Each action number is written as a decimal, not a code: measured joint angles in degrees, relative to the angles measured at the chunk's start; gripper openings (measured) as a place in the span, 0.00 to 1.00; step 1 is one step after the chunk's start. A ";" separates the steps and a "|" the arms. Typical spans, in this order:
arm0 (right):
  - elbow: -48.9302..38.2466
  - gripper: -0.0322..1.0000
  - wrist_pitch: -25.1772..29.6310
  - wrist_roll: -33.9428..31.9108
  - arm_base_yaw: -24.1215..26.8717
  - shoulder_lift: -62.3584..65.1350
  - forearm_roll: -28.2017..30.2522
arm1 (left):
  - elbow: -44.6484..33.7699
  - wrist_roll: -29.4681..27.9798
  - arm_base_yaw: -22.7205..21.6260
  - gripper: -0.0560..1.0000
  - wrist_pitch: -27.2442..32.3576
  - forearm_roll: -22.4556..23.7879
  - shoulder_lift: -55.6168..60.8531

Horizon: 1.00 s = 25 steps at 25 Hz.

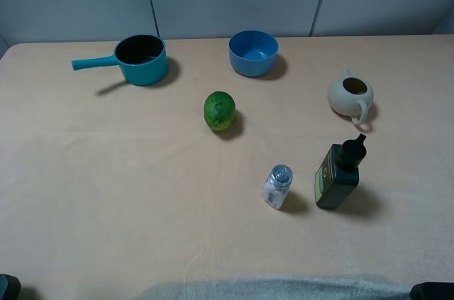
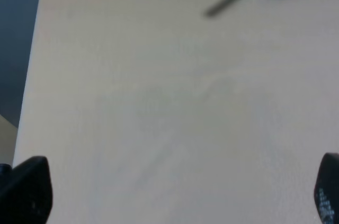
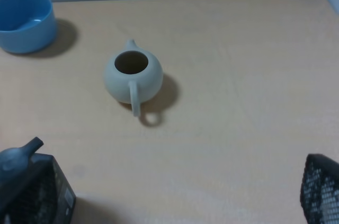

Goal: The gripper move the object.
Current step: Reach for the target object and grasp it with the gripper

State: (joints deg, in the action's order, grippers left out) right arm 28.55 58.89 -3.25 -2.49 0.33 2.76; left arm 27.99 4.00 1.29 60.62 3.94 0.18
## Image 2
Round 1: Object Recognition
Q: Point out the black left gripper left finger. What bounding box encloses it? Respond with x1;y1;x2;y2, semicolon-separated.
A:
1;156;53;224

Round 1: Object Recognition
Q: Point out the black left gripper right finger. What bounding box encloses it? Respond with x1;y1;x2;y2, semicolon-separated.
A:
314;153;338;224

